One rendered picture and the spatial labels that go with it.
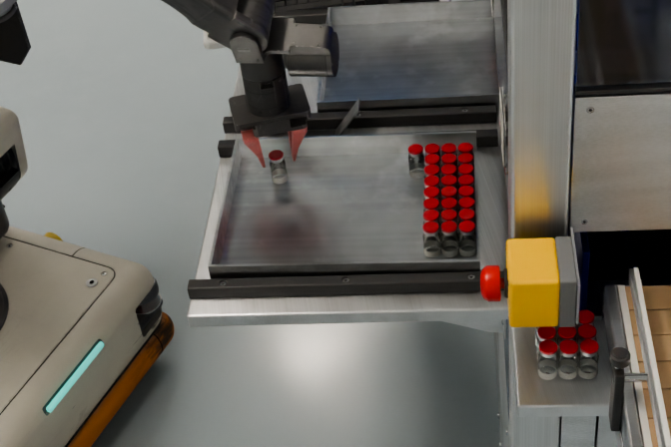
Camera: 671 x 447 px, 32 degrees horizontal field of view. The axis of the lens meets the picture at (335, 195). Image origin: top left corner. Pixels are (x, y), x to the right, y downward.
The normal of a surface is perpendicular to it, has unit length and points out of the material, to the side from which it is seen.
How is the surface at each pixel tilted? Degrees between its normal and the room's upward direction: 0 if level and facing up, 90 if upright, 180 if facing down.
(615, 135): 90
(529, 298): 90
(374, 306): 0
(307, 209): 0
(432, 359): 0
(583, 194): 90
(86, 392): 90
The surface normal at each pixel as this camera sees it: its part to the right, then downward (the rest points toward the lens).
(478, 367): -0.10, -0.76
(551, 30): -0.06, 0.66
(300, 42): -0.07, -0.47
